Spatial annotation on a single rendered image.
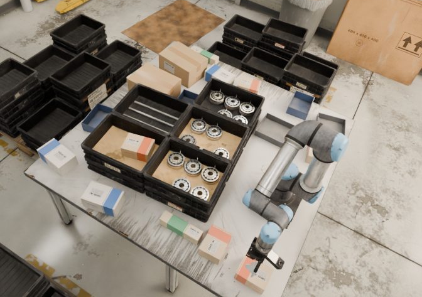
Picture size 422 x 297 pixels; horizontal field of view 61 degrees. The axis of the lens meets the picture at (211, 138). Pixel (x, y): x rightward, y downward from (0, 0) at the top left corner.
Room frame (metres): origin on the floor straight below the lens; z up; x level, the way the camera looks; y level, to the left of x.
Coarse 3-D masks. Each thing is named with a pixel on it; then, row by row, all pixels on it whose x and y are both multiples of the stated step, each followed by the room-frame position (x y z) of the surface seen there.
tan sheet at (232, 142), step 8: (192, 120) 1.55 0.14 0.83; (200, 136) 1.42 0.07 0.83; (224, 136) 1.45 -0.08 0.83; (232, 136) 1.46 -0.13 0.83; (200, 144) 1.36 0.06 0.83; (208, 144) 1.37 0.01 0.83; (216, 144) 1.38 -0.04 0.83; (224, 144) 1.39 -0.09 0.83; (232, 144) 1.40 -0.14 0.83; (232, 152) 1.34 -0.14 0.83
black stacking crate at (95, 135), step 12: (108, 120) 1.37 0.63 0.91; (120, 120) 1.39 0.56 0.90; (96, 132) 1.26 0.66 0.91; (132, 132) 1.37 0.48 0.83; (144, 132) 1.34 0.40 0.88; (84, 144) 1.16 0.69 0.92; (84, 156) 1.14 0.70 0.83; (96, 156) 1.12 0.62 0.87; (108, 168) 1.09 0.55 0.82; (120, 168) 1.07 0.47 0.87; (144, 180) 1.05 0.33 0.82
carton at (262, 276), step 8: (240, 264) 0.68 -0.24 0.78; (264, 264) 0.70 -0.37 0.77; (240, 272) 0.64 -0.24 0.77; (248, 272) 0.65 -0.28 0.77; (264, 272) 0.66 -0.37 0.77; (272, 272) 0.66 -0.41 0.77; (240, 280) 0.62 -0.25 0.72; (248, 280) 0.61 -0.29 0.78; (256, 280) 0.61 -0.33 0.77; (264, 280) 0.62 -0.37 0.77; (256, 288) 0.59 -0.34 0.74; (264, 288) 0.58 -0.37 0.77
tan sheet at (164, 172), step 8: (168, 152) 1.26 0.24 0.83; (160, 168) 1.14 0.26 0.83; (168, 168) 1.15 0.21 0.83; (160, 176) 1.09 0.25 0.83; (168, 176) 1.09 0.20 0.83; (176, 176) 1.10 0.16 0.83; (184, 176) 1.11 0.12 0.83; (200, 176) 1.13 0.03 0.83; (192, 184) 1.07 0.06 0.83; (200, 184) 1.08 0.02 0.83; (216, 184) 1.09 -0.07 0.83; (208, 200) 0.98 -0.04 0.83
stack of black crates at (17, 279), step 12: (0, 252) 0.65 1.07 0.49; (12, 252) 0.62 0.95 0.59; (0, 264) 0.58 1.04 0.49; (12, 264) 0.59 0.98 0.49; (24, 264) 0.58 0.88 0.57; (0, 276) 0.52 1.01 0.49; (12, 276) 0.53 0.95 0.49; (24, 276) 0.54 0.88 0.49; (36, 276) 0.55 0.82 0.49; (0, 288) 0.47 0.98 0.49; (12, 288) 0.47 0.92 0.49; (24, 288) 0.48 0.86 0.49; (36, 288) 0.48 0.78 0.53
